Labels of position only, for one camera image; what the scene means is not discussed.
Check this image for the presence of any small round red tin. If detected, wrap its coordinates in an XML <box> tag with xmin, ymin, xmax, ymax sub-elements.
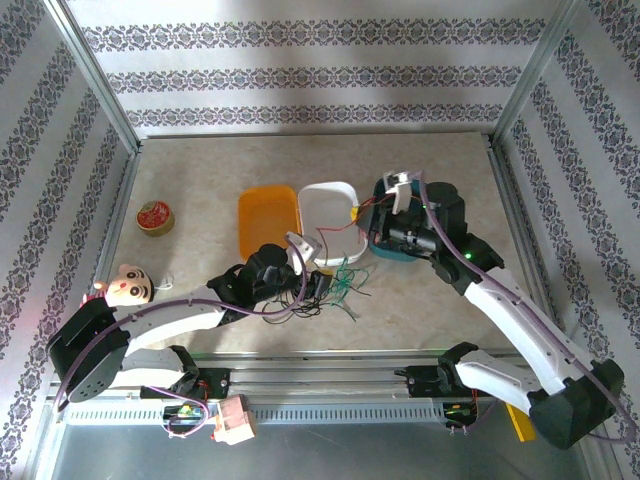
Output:
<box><xmin>136</xmin><ymin>199</ymin><xmax>176</xmax><ymax>237</ymax></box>

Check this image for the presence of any orange plastic bin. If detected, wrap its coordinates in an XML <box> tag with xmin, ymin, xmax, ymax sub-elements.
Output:
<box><xmin>236</xmin><ymin>184</ymin><xmax>303</xmax><ymax>262</ymax></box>

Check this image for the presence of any teal plastic bin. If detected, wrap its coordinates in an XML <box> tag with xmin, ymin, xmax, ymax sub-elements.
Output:
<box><xmin>367</xmin><ymin>174</ymin><xmax>436</xmax><ymax>263</ymax></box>

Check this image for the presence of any pink beige box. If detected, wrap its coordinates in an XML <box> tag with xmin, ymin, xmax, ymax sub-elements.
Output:
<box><xmin>209</xmin><ymin>393</ymin><xmax>259</xmax><ymax>447</ymax></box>

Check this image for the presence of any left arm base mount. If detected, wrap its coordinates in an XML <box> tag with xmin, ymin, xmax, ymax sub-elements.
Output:
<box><xmin>139</xmin><ymin>367</ymin><xmax>231</xmax><ymax>401</ymax></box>

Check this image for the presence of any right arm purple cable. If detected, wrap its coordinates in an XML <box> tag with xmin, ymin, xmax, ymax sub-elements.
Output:
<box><xmin>417</xmin><ymin>169</ymin><xmax>640</xmax><ymax>444</ymax></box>

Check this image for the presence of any green cable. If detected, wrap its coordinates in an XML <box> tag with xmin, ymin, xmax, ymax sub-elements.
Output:
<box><xmin>332</xmin><ymin>264</ymin><xmax>374</xmax><ymax>309</ymax></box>

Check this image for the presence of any cartoon doll toy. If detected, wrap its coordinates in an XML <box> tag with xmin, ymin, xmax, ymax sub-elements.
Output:
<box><xmin>79</xmin><ymin>263</ymin><xmax>174</xmax><ymax>307</ymax></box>

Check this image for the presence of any white plastic bin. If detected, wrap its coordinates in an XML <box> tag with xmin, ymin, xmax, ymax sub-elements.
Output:
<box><xmin>298</xmin><ymin>180</ymin><xmax>370</xmax><ymax>267</ymax></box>

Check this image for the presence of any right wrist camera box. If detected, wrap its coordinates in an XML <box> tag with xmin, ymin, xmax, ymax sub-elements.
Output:
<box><xmin>382</xmin><ymin>169</ymin><xmax>421</xmax><ymax>215</ymax></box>

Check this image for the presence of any red cable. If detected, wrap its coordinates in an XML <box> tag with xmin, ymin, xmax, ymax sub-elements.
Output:
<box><xmin>317</xmin><ymin>193</ymin><xmax>421</xmax><ymax>269</ymax></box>

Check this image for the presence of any slotted cable duct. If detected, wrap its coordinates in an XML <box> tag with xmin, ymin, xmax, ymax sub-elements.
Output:
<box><xmin>64</xmin><ymin>403</ymin><xmax>446</xmax><ymax>426</ymax></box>

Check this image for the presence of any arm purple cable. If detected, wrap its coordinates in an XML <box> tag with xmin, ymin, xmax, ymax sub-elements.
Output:
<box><xmin>54</xmin><ymin>244</ymin><xmax>311</xmax><ymax>436</ymax></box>
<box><xmin>417</xmin><ymin>169</ymin><xmax>640</xmax><ymax>444</ymax></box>

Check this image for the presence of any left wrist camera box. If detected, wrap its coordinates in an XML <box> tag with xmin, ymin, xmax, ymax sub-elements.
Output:
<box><xmin>284</xmin><ymin>230</ymin><xmax>322</xmax><ymax>276</ymax></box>

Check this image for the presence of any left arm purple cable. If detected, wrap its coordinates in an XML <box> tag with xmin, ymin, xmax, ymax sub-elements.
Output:
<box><xmin>54</xmin><ymin>244</ymin><xmax>311</xmax><ymax>436</ymax></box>

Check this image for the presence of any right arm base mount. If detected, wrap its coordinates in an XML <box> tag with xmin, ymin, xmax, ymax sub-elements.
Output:
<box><xmin>394</xmin><ymin>363</ymin><xmax>499</xmax><ymax>399</ymax></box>

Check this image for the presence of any aluminium rail frame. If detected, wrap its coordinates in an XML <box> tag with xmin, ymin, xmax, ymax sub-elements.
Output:
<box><xmin>47</xmin><ymin>349</ymin><xmax>596</xmax><ymax>401</ymax></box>

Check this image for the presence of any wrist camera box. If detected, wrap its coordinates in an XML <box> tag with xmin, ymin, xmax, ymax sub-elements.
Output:
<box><xmin>382</xmin><ymin>169</ymin><xmax>421</xmax><ymax>215</ymax></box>
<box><xmin>284</xmin><ymin>230</ymin><xmax>322</xmax><ymax>276</ymax></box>

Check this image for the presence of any yellow block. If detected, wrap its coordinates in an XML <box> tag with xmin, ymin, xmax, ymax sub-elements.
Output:
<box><xmin>505</xmin><ymin>402</ymin><xmax>536</xmax><ymax>443</ymax></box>

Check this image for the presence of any aluminium frame post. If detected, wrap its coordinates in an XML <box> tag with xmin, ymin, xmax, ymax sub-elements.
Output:
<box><xmin>44</xmin><ymin>0</ymin><xmax>141</xmax><ymax>151</ymax></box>
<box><xmin>492</xmin><ymin>0</ymin><xmax>584</xmax><ymax>141</ymax></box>

